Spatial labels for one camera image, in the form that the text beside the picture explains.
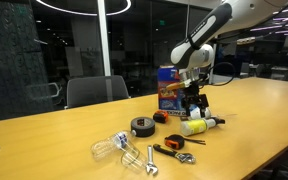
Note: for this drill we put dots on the green exit sign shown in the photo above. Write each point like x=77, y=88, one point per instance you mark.
x=162, y=22

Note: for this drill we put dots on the clear plastic water bottle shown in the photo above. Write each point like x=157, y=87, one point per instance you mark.
x=112, y=143

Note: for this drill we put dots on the white window frame post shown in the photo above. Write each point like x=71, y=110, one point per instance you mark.
x=104, y=40

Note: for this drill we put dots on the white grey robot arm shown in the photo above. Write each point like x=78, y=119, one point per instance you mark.
x=200, y=30

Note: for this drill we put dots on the black tape measure orange button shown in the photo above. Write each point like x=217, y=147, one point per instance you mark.
x=174, y=141

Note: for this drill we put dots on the black duct tape roll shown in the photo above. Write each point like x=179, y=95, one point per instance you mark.
x=143, y=128

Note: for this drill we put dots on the grey office chair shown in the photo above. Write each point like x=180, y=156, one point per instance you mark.
x=97, y=90

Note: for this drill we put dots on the clear plastic cup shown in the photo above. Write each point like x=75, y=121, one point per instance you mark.
x=132, y=160

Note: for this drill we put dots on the small orange tape measure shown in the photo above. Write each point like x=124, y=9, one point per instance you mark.
x=160, y=116

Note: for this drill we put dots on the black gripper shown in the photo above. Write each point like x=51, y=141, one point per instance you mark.
x=194, y=93

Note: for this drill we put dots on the blue printed cardboard box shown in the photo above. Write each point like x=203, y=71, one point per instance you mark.
x=167, y=96

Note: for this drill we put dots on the silver adjustable wrench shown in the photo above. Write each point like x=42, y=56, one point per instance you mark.
x=150, y=156

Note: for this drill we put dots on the yellow black adjustable wrench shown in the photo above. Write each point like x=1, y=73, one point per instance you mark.
x=167, y=150

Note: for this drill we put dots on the spray bottle with yellow label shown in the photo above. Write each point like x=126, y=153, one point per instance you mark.
x=195, y=126

